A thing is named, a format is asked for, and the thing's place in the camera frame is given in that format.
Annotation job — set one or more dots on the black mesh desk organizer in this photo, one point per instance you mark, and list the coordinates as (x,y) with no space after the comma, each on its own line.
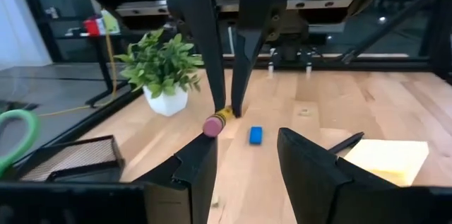
(70,157)

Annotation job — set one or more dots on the yellow sticky note pad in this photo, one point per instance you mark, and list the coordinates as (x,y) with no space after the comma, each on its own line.
(388,160)

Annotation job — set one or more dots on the red box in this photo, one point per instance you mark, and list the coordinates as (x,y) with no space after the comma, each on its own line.
(92,28)

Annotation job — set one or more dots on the green plant white pot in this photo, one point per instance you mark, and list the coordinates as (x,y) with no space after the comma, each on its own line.
(162,61)

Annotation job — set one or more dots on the small blue eraser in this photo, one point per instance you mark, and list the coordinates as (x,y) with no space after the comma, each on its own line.
(256,135)

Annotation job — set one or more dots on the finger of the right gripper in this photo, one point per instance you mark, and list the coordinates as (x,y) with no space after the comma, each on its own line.
(205,40)
(250,40)

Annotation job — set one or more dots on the black marker pen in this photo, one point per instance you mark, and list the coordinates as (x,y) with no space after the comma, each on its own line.
(347,142)

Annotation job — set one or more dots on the black side table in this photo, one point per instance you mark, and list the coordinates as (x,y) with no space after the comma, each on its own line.
(102,61)

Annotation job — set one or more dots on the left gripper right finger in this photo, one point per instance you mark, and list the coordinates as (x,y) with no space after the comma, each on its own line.
(318,195)

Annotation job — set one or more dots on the light green box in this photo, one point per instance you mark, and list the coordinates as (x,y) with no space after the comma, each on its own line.
(110,22)

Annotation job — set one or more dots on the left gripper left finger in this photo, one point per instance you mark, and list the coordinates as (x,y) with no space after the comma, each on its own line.
(169,203)

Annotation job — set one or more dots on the yellow pencil pink eraser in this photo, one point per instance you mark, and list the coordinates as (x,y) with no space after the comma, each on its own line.
(213,125)

